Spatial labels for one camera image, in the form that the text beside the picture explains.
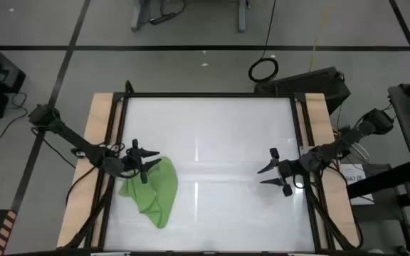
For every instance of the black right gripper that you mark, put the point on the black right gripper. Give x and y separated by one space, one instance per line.
288 169

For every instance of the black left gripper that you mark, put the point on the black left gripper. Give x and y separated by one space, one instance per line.
135 160

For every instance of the green microfibre towel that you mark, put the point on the green microfibre towel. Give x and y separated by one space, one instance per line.
162 193

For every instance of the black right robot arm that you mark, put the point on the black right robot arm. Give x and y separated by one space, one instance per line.
333 149

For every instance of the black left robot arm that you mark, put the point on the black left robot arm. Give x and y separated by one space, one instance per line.
69 137

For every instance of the white printed paper sheet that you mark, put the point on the white printed paper sheet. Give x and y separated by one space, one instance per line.
359 193

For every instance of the black computer tower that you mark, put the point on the black computer tower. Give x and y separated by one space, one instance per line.
308 83

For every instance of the black stand beam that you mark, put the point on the black stand beam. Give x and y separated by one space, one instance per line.
379 181

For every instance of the black power strip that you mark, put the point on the black power strip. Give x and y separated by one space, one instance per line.
162 18

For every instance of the grey desk leg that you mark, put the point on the grey desk leg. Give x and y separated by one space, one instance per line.
241 17
137 17

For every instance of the black metal table frame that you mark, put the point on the black metal table frame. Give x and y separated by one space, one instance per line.
208 95

